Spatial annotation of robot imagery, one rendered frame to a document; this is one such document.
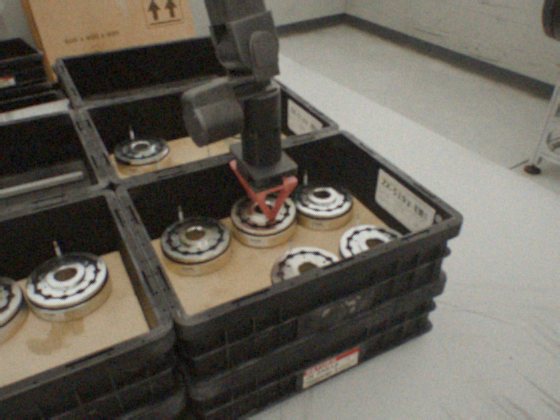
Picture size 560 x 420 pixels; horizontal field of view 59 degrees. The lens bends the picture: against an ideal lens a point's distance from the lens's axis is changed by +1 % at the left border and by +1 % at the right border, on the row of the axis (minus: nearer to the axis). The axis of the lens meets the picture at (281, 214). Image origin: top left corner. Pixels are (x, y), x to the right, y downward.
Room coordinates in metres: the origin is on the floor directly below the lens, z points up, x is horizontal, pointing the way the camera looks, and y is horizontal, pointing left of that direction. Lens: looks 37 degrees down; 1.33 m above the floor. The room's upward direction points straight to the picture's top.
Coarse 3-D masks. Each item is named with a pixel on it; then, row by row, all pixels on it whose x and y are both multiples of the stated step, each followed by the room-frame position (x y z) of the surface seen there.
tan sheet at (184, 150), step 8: (168, 144) 0.90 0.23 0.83; (176, 144) 0.90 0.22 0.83; (184, 144) 0.90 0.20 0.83; (192, 144) 0.90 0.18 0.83; (216, 144) 0.90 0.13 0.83; (224, 144) 0.90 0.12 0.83; (176, 152) 0.87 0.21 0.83; (184, 152) 0.87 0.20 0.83; (192, 152) 0.87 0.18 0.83; (200, 152) 0.87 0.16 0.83; (216, 152) 0.87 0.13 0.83; (224, 152) 0.87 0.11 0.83; (112, 160) 0.84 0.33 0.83; (176, 160) 0.84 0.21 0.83; (184, 160) 0.84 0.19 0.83; (192, 160) 0.84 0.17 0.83; (120, 176) 0.78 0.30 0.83; (128, 176) 0.78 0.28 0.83
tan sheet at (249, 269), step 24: (360, 216) 0.65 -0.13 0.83; (288, 240) 0.59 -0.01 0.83; (312, 240) 0.59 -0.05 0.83; (336, 240) 0.59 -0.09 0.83; (240, 264) 0.54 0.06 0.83; (264, 264) 0.54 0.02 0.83; (192, 288) 0.49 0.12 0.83; (216, 288) 0.49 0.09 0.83; (240, 288) 0.49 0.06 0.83; (192, 312) 0.44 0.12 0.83
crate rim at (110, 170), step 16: (272, 80) 1.00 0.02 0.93; (144, 96) 0.91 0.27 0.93; (160, 96) 0.92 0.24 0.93; (80, 112) 0.84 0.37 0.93; (320, 112) 0.84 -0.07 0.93; (336, 128) 0.78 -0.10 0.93; (96, 144) 0.72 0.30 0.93; (208, 160) 0.67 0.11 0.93; (112, 176) 0.62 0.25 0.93; (144, 176) 0.62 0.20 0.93
